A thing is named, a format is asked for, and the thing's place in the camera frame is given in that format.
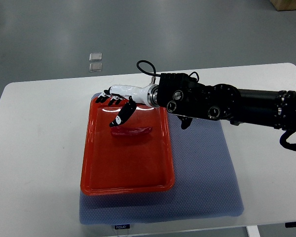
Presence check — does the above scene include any black label tag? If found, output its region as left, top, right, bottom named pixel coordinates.
left=114, top=224, right=130, bottom=230

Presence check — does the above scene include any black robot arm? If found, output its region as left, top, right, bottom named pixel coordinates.
left=96, top=73, right=296, bottom=131

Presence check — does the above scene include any cardboard box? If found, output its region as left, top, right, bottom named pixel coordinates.
left=270, top=0, right=296, bottom=11

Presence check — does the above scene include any floor plate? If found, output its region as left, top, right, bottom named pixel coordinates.
left=89, top=62, right=103, bottom=72
left=89, top=52, right=102, bottom=62

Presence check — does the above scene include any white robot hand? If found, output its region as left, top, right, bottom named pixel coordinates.
left=95, top=84, right=159, bottom=127

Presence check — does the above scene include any lower floor plate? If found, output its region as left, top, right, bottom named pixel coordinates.
left=89, top=62, right=103, bottom=72

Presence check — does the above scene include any black base part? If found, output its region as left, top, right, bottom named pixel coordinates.
left=285, top=222, right=296, bottom=228

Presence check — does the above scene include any blue-grey foam mat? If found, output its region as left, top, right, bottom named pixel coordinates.
left=79, top=113, right=244, bottom=225

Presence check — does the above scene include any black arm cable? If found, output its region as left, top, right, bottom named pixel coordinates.
left=136, top=60, right=161, bottom=78

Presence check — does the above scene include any red plastic tray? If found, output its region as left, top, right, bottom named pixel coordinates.
left=80, top=99, right=175, bottom=196

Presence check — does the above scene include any upper floor plate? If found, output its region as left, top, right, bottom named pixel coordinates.
left=89, top=52, right=102, bottom=62

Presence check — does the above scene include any white table leg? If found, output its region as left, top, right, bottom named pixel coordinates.
left=246, top=225, right=260, bottom=237

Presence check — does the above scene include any red pepper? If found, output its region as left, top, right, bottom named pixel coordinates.
left=111, top=126, right=152, bottom=137

